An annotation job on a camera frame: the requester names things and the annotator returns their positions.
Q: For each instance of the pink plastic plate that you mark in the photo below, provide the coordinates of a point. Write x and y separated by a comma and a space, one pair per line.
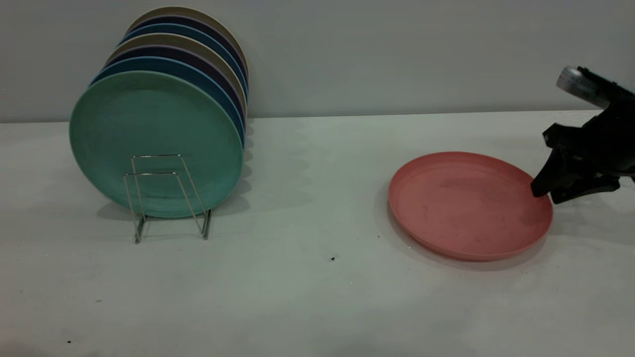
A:
466, 208

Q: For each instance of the beige plastic plate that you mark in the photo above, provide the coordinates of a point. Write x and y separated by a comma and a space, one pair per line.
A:
183, 11
168, 39

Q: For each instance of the dark purple plastic plate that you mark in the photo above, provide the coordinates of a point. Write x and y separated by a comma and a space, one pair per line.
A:
168, 51
188, 20

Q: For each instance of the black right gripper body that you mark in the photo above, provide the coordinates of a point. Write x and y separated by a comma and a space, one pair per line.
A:
605, 144

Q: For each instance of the blue plastic plate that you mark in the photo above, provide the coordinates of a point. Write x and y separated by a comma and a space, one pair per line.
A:
183, 29
163, 64

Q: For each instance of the green plastic plate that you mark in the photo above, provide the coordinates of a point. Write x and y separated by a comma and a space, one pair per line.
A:
149, 124

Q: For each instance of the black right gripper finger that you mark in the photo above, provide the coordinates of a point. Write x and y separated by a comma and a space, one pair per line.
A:
585, 188
551, 176

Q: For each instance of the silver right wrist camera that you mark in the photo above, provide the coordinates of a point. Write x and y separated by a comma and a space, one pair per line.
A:
580, 85

